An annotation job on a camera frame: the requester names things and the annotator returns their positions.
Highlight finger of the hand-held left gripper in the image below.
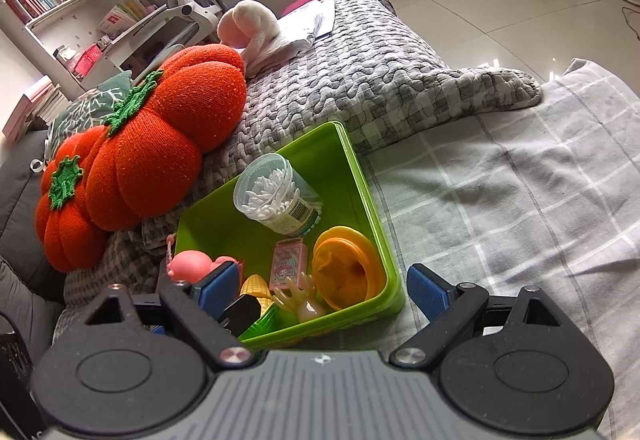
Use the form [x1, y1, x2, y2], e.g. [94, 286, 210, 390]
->
[218, 295, 261, 337]

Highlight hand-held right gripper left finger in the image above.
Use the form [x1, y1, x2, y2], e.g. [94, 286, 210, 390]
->
[82, 261, 256, 368]

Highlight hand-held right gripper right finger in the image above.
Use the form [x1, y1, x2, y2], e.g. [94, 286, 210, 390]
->
[390, 264, 566, 366]

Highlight yellow toy corn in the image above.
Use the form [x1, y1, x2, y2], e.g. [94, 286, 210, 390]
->
[237, 274, 298, 341]

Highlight pink pig toy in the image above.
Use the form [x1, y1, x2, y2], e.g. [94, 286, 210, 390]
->
[165, 234, 244, 285]

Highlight tan rubber toy hand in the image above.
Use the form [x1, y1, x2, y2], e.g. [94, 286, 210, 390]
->
[272, 272, 328, 323]

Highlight pink card box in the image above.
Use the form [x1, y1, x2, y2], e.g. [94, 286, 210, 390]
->
[270, 239, 310, 289]

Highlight clear cotton swab jar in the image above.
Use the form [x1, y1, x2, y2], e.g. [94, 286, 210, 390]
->
[233, 153, 325, 237]

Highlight green plastic box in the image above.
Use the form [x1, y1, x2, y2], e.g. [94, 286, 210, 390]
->
[172, 121, 406, 353]

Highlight light grid-patterned bedsheet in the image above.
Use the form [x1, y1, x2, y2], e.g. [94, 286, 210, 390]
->
[360, 58, 640, 440]

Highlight small orange pumpkin cushion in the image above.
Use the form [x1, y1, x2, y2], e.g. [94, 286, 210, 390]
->
[34, 134, 113, 272]

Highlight large orange pumpkin cushion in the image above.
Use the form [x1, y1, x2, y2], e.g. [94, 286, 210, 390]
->
[82, 44, 247, 231]

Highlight grey sofa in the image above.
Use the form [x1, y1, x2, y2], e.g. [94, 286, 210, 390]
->
[0, 130, 68, 361]

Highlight teal leaf-patterned pillow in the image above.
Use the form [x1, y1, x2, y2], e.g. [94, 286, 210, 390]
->
[45, 71, 136, 155]

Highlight grey checked quilt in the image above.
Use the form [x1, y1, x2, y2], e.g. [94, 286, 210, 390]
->
[52, 0, 543, 338]

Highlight stack of books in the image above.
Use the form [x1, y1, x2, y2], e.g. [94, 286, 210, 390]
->
[1, 76, 68, 143]

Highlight pink plastic basket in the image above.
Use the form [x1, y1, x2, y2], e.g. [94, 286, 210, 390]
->
[72, 44, 106, 75]

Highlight white and pink plush toy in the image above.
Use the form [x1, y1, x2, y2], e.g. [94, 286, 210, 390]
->
[217, 0, 311, 65]

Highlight upright books on desk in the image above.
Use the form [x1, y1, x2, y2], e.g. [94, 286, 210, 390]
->
[97, 0, 151, 38]

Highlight white papers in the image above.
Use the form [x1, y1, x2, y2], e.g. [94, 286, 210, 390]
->
[277, 0, 337, 38]

